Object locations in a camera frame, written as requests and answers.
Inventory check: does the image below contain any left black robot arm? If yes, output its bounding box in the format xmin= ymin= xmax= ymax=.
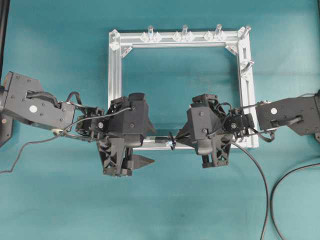
xmin=0 ymin=72 xmax=155 ymax=177

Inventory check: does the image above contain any black cable right near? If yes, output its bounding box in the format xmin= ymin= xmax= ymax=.
xmin=231 ymin=141 xmax=270 ymax=240

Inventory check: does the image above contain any black wire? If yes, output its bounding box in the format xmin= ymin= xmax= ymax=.
xmin=154 ymin=135 xmax=191 ymax=144

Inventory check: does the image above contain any middle metal post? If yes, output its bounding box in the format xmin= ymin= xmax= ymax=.
xmin=181 ymin=24 xmax=188 ymax=41

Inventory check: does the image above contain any grey cable left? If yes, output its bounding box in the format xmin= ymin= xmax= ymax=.
xmin=0 ymin=131 xmax=66 ymax=175

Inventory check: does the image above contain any black cable far right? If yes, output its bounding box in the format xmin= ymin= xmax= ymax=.
xmin=269 ymin=162 xmax=320 ymax=240

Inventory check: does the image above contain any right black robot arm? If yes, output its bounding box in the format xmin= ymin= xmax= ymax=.
xmin=171 ymin=93 xmax=320 ymax=168

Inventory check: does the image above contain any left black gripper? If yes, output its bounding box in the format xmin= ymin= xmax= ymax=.
xmin=97 ymin=115 xmax=157 ymax=177

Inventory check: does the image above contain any metal post with blue band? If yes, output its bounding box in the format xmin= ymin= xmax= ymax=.
xmin=148 ymin=25 xmax=154 ymax=41

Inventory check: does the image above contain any metal post near left corner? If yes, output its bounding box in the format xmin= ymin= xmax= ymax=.
xmin=214 ymin=24 xmax=223 ymax=39

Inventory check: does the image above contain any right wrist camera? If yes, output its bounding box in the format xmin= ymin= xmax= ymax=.
xmin=187 ymin=93 xmax=225 ymax=142

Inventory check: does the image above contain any black cable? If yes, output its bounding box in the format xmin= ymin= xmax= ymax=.
xmin=231 ymin=141 xmax=270 ymax=240
xmin=269 ymin=162 xmax=320 ymax=240

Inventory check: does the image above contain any aluminium extrusion frame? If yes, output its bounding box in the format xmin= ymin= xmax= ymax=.
xmin=108 ymin=26 xmax=256 ymax=136

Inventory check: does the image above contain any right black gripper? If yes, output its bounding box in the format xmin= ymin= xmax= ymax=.
xmin=176 ymin=122 xmax=233 ymax=168

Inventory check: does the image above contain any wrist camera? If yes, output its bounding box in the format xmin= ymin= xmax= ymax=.
xmin=187 ymin=93 xmax=225 ymax=142
xmin=107 ymin=92 xmax=149 ymax=137

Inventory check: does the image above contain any black string loop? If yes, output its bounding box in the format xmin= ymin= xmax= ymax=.
xmin=164 ymin=132 xmax=179 ymax=151

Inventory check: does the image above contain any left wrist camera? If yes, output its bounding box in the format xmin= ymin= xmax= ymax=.
xmin=107 ymin=92 xmax=149 ymax=137

